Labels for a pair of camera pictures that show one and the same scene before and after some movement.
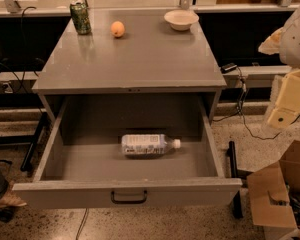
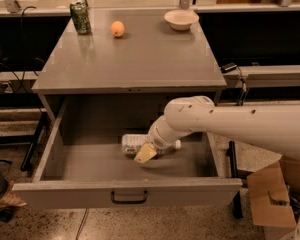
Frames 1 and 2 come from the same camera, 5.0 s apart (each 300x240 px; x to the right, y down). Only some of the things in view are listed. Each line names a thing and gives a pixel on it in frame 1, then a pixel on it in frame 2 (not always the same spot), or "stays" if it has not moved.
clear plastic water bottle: (148, 144) stays
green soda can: (81, 18) stays
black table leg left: (29, 157) stays
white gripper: (296, 40) -> (155, 138)
